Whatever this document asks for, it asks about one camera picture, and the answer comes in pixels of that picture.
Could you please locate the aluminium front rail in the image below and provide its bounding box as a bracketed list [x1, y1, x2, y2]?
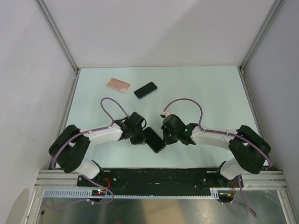
[35, 169, 81, 187]

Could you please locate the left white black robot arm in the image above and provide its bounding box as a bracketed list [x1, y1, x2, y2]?
[49, 112, 146, 186]

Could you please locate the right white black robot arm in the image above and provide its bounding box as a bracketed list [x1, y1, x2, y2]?
[160, 112, 271, 187]

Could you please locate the grey slotted cable duct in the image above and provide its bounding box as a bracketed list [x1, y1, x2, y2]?
[43, 189, 219, 199]

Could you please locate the right aluminium frame post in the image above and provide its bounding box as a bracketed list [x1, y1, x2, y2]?
[239, 0, 285, 74]

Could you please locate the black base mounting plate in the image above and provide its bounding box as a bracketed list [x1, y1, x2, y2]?
[77, 168, 243, 196]

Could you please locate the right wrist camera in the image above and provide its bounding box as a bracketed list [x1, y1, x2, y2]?
[160, 112, 173, 119]

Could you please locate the aluminium frame post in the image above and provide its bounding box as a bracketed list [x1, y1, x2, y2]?
[35, 0, 79, 73]
[239, 0, 285, 74]

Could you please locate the pink phone case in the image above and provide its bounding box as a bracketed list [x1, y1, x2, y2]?
[106, 78, 131, 93]

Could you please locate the left aluminium frame post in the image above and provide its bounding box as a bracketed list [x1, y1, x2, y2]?
[35, 0, 79, 73]

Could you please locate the black phone case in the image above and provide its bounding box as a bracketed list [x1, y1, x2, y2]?
[142, 126, 167, 154]

